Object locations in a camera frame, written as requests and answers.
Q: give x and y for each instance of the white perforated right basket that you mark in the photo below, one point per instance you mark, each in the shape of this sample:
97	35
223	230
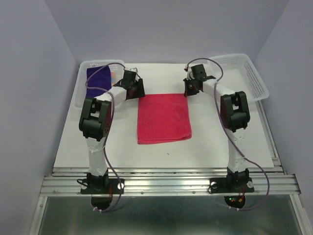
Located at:
240	74

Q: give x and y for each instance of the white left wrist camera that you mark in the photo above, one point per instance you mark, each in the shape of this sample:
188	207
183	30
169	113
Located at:
133	69

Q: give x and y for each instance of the purple towel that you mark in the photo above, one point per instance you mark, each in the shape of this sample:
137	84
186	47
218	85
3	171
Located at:
101	79

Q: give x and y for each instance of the aluminium rail frame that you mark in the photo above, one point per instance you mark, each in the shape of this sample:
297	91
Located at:
166	191

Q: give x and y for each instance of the white perforated basket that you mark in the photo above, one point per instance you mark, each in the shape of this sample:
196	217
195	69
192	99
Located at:
87	70
240	74

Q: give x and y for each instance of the blue orange dotted towel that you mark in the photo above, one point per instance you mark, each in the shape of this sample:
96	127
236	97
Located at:
114	78

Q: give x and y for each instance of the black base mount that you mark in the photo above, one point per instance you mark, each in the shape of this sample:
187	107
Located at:
234	192
103	198

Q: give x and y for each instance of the pink towel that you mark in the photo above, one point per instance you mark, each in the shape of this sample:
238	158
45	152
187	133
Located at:
163	118

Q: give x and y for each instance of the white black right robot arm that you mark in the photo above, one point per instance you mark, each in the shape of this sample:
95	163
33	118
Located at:
234	116

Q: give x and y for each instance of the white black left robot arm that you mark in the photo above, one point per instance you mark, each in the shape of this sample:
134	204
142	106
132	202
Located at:
95	124

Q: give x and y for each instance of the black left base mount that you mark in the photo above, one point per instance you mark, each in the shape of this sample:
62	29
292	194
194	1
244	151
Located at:
103	198

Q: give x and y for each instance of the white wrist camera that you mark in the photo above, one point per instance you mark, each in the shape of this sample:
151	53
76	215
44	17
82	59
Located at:
133	69
187	69

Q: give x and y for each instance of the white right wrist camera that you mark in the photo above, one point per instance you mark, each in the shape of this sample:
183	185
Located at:
187	69

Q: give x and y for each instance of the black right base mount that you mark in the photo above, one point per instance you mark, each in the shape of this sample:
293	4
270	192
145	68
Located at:
234	192

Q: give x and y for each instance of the white perforated left basket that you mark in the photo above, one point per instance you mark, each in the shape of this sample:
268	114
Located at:
87	70

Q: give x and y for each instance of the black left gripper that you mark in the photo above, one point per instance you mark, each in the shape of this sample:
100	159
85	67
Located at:
140	92

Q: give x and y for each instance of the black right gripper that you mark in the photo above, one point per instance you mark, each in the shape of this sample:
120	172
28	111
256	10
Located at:
188	91

